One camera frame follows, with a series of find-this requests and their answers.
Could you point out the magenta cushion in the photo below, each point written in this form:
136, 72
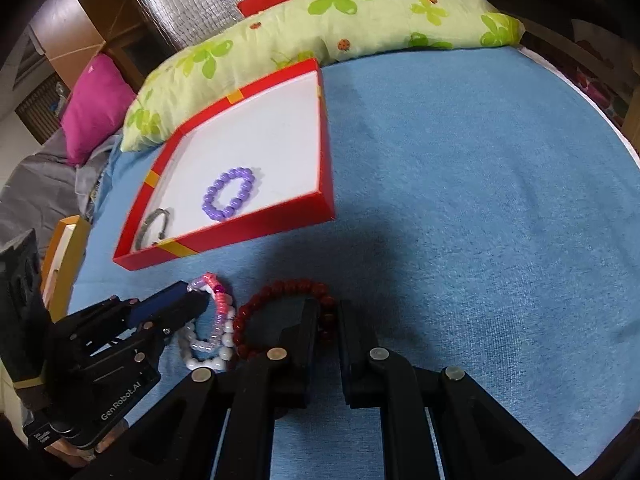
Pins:
95, 110

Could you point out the blue blanket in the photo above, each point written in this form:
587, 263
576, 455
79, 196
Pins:
450, 210

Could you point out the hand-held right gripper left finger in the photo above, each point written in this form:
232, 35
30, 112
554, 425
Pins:
305, 360

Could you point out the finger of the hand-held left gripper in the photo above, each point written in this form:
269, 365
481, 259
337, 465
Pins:
160, 300
182, 312

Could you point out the green floral pillow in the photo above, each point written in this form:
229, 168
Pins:
300, 30

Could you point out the red shallow box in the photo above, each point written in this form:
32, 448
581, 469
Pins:
260, 125

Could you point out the person's left hand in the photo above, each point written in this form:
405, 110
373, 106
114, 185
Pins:
70, 452

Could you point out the yellow box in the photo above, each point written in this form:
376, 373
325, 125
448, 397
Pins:
75, 260

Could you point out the grey cloth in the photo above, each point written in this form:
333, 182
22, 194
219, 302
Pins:
30, 185

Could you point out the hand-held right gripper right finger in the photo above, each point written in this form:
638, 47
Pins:
352, 360

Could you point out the wooden cabinet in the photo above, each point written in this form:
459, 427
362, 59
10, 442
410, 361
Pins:
75, 20

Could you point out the silver bangle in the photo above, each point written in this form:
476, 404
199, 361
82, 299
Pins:
150, 220

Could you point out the silver foil panel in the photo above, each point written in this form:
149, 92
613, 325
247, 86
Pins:
190, 5

